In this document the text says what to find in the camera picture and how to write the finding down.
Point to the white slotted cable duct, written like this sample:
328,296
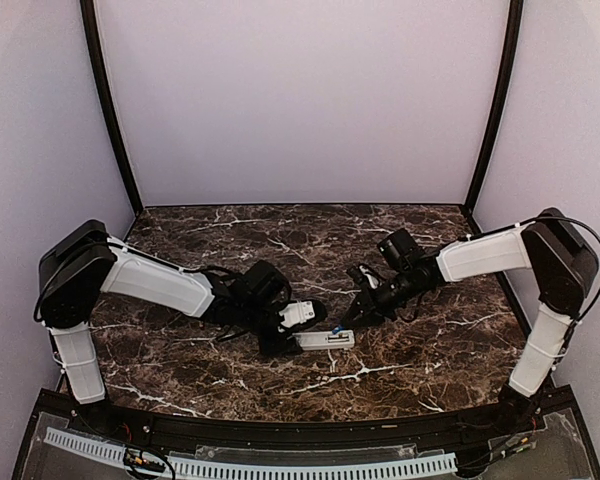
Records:
209,462

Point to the black front frame rail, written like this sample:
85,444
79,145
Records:
461,429

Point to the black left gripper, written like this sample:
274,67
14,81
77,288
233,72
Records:
280,346

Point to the black right corner frame post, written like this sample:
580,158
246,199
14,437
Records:
505,70

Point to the black corner frame post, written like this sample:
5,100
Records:
106,101
505,70

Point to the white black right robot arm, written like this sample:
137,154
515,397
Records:
562,253

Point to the small circuit board with wires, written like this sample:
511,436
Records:
147,464

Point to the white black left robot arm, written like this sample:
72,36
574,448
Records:
90,265

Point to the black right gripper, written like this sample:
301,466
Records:
372,310

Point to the black left corner frame post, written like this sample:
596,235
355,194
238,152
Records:
106,101

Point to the white remote control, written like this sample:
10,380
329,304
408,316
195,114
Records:
325,340

